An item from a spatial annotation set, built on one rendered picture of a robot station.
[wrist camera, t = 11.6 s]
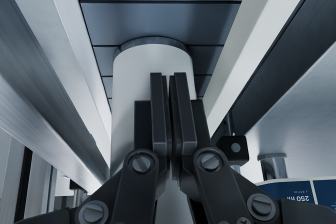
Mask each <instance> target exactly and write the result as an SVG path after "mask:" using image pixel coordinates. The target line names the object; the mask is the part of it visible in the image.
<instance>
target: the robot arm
mask: <svg viewBox="0 0 336 224"><path fill-rule="evenodd" d="M170 166H171V171H172V180H173V181H177V187H180V190H181V191H182V192H183V193H184V194H185V195H186V198H187V202H188V206H189V210H190V213H191V217H192V221H193V224H336V211H334V210H333V209H332V208H330V207H327V206H324V205H319V204H314V203H308V202H303V201H297V200H292V199H286V198H280V199H275V198H273V197H272V196H270V195H269V194H268V193H267V192H265V191H264V190H262V189H261V188H259V187H258V186H257V185H255V184H254V183H252V182H251V181H249V180H248V179H247V178H245V177H244V176H242V175H241V174H240V173H238V172H237V171H235V170H234V169H232V168H231V166H230V164H229V161H228V159H227V157H226V155H225V154H224V153H223V152H222V151H221V150H220V149H218V148H216V147H213V146H212V143H211V138H210V133H209V128H208V123H207V118H206V113H205V108H204V103H203V100H202V99H191V98H190V92H189V86H188V80H187V74H186V72H174V75H170V76H169V90H168V87H167V77H166V75H162V73H161V72H150V100H135V101H134V137H133V150H132V151H131V152H129V153H128V154H127V155H126V157H125V159H124V162H123V166H122V168H121V169H120V170H119V171H118V172H117V173H116V174H115V175H113V176H112V177H111V178H110V179H109V180H108V181H106V182H105V183H104V184H103V185H102V186H101V187H100V188H98V189H97V190H96V191H95V192H94V193H93V194H91V195H90V196H89V197H88V198H87V199H86V200H85V201H83V202H82V203H81V204H80V206H78V207H74V208H69V207H66V208H63V209H59V210H55V211H51V212H48V213H44V214H40V215H37V216H33V217H29V218H25V219H22V220H19V221H17V222H15V223H14V224H155V222H156V213H157V204H158V198H159V197H160V196H161V195H162V194H163V193H164V192H165V191H166V181H169V177H170Z"/></svg>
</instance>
